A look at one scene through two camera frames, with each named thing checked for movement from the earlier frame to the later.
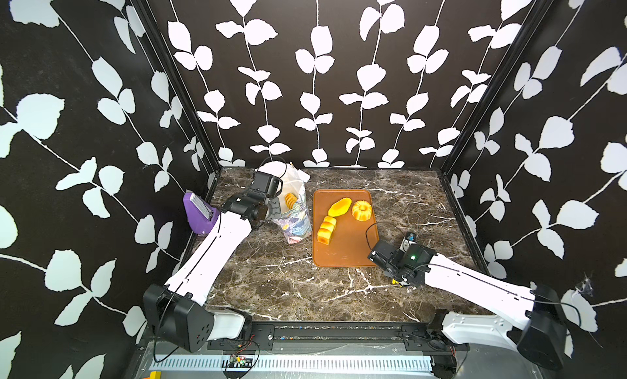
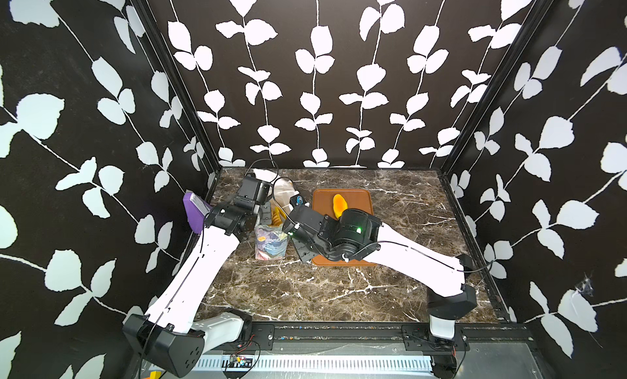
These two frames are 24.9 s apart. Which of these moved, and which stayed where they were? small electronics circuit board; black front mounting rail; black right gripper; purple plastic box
Moved: black right gripper
Stayed: black front mounting rail; small electronics circuit board; purple plastic box
